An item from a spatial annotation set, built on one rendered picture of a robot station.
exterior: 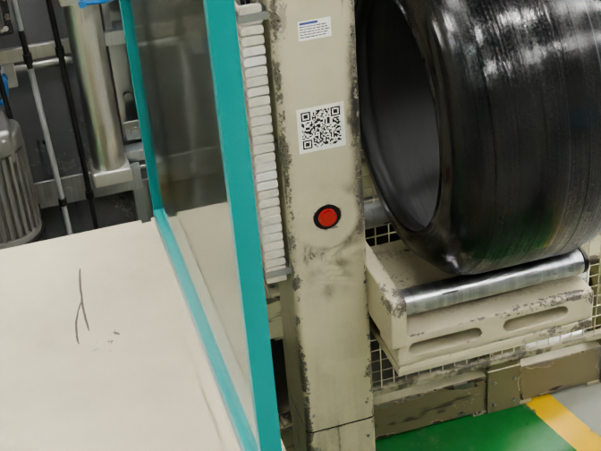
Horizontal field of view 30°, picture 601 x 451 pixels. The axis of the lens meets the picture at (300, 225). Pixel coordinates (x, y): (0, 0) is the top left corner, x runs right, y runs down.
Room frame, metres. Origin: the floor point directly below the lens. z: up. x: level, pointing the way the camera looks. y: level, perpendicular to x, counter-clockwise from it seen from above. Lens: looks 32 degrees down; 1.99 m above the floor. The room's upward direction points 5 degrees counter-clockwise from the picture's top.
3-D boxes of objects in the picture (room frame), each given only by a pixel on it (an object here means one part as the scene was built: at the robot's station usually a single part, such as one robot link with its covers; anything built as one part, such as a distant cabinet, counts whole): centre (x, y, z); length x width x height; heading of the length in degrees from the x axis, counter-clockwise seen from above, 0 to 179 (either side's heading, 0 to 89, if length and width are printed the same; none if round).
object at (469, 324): (1.54, -0.30, 0.83); 0.36 x 0.09 x 0.06; 104
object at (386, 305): (1.63, -0.10, 0.90); 0.40 x 0.03 x 0.10; 14
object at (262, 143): (1.54, 0.05, 1.19); 0.05 x 0.04 x 0.48; 14
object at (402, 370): (1.68, -0.27, 0.80); 0.37 x 0.36 x 0.02; 14
